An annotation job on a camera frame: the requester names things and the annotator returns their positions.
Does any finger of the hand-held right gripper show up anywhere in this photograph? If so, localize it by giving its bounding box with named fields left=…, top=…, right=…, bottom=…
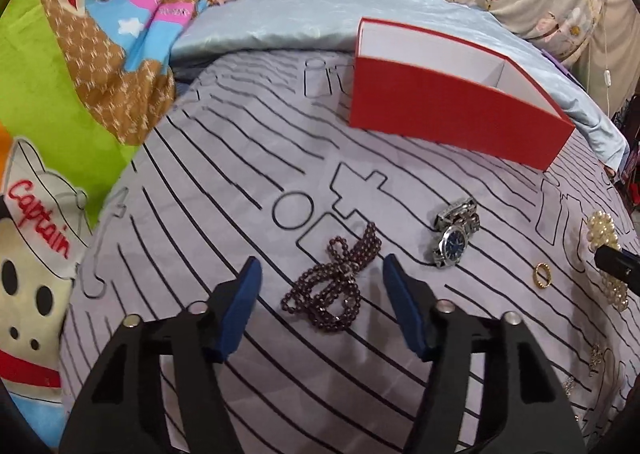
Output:
left=594, top=244, right=640, bottom=292

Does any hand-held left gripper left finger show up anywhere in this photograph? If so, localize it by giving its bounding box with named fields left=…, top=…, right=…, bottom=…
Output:
left=59, top=256, right=263, bottom=454

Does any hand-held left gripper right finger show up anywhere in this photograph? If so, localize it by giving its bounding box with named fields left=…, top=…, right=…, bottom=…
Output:
left=382, top=254, right=587, bottom=454

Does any pearl bracelet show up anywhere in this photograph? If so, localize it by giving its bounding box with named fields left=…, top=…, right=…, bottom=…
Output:
left=586, top=211, right=630, bottom=312

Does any dark red bead necklace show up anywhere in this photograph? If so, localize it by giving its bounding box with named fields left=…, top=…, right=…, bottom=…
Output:
left=280, top=221, right=383, bottom=333

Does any silver wristwatch blue dial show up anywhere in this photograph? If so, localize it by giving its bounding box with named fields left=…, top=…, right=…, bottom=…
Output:
left=430, top=197, right=481, bottom=268

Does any red cardboard box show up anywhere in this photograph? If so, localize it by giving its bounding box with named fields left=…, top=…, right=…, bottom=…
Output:
left=348, top=17, right=577, bottom=172

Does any striped lilac bed sheet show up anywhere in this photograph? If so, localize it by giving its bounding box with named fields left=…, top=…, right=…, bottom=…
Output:
left=59, top=50, right=640, bottom=454

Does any cartoon monkey printed blanket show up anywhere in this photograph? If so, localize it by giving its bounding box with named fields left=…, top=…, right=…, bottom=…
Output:
left=0, top=0, right=207, bottom=391

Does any light blue satin quilt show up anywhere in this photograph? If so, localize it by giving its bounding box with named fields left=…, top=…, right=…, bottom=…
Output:
left=171, top=0, right=630, bottom=170

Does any white power cable switch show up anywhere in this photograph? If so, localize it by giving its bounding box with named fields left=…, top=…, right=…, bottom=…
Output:
left=600, top=0, right=614, bottom=120

